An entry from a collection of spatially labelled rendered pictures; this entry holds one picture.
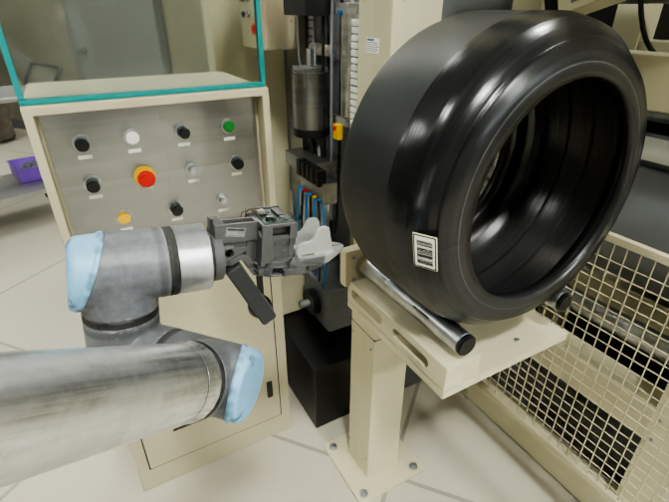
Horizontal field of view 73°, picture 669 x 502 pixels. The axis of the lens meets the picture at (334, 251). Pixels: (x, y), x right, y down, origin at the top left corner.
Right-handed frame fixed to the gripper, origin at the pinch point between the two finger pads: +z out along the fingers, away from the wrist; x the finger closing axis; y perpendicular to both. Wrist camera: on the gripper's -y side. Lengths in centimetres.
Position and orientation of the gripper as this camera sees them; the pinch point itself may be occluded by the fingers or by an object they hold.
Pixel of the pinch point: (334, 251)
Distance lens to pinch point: 71.5
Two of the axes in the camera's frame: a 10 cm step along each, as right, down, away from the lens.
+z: 8.6, -1.2, 4.9
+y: 1.1, -9.0, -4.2
